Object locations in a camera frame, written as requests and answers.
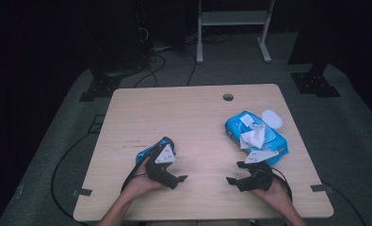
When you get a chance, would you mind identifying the black tape strip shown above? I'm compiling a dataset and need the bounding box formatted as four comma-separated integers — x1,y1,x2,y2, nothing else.
72,187,93,198
310,184,334,193

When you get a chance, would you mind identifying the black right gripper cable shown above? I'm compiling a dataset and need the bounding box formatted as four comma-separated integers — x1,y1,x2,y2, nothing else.
270,167,293,202

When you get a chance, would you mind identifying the bundle of black floor cables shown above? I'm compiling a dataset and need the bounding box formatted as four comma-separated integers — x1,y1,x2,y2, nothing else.
133,26,234,89

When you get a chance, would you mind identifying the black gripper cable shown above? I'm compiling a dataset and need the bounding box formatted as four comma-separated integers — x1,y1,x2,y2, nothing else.
270,167,293,202
121,161,149,194

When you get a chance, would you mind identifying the black stand base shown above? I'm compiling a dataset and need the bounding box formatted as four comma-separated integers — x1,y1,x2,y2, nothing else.
290,62,342,98
79,73,122,103

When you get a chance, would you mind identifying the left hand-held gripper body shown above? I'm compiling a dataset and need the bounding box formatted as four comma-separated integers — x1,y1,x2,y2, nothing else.
145,143,179,190

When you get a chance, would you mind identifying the white metal stand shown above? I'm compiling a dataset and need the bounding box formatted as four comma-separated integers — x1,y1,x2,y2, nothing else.
196,0,276,64

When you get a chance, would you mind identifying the long black floor cable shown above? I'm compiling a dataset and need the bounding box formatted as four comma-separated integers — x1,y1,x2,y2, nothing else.
50,132,95,226

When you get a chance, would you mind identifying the white wet wipe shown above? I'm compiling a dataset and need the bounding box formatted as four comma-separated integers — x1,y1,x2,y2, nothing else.
239,123,267,150

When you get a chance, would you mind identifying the blue wet wipes pack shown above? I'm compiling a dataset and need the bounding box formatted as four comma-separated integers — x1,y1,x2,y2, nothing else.
224,109,290,167

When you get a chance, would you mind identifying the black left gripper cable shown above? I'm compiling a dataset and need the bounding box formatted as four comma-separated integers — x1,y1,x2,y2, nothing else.
121,161,149,194

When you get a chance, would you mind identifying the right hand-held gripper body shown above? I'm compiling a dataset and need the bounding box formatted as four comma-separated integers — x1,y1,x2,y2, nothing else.
236,150,280,192

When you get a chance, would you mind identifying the blue and black toy car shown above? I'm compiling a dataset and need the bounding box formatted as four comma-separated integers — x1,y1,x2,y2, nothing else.
136,136,176,165

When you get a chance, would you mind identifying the person's left hand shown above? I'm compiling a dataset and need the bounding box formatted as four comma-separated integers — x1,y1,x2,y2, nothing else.
121,156,166,202

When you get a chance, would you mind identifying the person's right hand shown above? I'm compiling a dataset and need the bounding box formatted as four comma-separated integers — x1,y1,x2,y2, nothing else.
252,179,293,215

